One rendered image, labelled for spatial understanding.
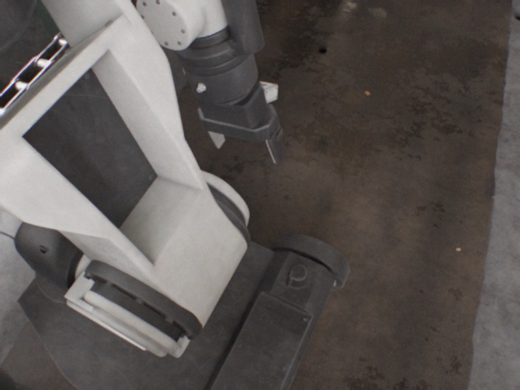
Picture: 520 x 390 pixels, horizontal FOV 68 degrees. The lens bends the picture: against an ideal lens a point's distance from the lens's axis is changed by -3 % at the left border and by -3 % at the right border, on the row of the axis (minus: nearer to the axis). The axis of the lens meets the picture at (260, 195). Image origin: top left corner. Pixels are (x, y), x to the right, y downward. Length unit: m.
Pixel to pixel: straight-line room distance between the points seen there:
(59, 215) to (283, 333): 0.65
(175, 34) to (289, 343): 0.64
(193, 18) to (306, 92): 1.09
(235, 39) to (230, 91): 0.07
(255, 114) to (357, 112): 0.94
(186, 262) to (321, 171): 0.92
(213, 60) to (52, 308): 0.73
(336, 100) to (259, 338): 0.91
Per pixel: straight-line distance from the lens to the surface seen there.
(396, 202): 1.26
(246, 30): 0.45
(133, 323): 0.41
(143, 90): 0.31
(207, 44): 0.47
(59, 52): 0.90
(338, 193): 1.23
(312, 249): 0.92
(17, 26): 0.29
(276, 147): 0.57
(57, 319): 1.01
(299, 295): 0.87
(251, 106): 0.52
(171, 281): 0.38
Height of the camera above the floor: 1.05
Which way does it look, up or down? 59 degrees down
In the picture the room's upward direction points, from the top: 2 degrees counter-clockwise
